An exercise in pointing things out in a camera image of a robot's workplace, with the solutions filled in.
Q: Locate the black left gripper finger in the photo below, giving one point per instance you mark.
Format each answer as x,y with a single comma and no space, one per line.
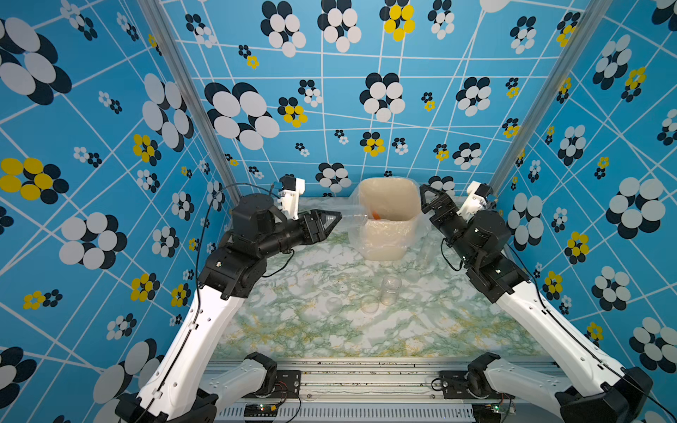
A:
317,214
327,226

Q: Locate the clear plastic bin liner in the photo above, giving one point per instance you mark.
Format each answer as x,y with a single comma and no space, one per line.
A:
349,222

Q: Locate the left green circuit board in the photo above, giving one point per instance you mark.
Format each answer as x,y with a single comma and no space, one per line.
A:
261,411

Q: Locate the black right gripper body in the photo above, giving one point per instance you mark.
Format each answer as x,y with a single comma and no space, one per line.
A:
455,226

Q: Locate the green circuit board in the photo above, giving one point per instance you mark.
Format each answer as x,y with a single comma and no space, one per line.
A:
489,413
261,411

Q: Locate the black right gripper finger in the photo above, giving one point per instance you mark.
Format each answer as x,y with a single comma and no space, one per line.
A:
433,213
433,197

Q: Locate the aluminium frame post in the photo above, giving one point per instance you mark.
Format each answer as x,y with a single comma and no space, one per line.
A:
592,16
160,27

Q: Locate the cream plastic trash bin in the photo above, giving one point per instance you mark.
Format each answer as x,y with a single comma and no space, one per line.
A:
389,227

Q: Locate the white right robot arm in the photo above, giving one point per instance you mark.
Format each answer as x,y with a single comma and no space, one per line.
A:
507,285

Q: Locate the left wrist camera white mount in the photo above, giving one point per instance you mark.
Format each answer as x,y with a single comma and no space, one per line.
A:
290,193

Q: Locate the aluminium frame post right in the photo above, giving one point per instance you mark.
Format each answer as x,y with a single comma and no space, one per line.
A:
592,16

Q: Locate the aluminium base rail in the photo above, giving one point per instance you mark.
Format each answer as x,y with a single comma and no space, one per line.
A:
381,391

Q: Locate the aluminium frame post left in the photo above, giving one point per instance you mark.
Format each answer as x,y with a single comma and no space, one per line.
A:
160,27

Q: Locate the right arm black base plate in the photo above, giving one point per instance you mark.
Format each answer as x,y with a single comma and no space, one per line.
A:
455,385

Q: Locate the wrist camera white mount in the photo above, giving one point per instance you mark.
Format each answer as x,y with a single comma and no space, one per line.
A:
290,193
477,200

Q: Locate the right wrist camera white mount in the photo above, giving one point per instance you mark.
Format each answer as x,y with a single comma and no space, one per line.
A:
477,200

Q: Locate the right green circuit board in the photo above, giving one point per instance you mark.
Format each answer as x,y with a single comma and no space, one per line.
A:
489,413

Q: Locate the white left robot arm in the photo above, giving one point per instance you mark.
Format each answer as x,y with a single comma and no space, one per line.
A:
260,230

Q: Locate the clear jar with dried flowers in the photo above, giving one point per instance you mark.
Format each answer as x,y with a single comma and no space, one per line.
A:
390,290

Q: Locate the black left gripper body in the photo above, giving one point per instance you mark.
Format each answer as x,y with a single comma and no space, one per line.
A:
307,235

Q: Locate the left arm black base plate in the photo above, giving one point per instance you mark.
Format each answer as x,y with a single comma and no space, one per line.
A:
283,383

